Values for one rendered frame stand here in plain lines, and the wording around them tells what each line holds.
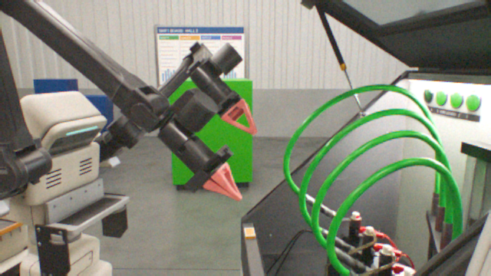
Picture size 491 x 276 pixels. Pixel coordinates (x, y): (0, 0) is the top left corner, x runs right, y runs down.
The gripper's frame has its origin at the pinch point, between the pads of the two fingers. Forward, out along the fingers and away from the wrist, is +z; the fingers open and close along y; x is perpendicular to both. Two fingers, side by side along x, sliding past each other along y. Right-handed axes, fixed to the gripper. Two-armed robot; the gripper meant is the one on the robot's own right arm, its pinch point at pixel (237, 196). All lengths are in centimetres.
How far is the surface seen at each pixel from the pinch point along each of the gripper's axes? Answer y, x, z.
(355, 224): 8.9, 18.1, 26.4
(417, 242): 13, 45, 54
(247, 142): -83, 333, -1
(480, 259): 25.1, -15.5, 26.9
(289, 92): -35, 658, -8
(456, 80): 49, 31, 19
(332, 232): 10.9, -8.1, 14.4
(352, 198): 17.3, -7.4, 12.3
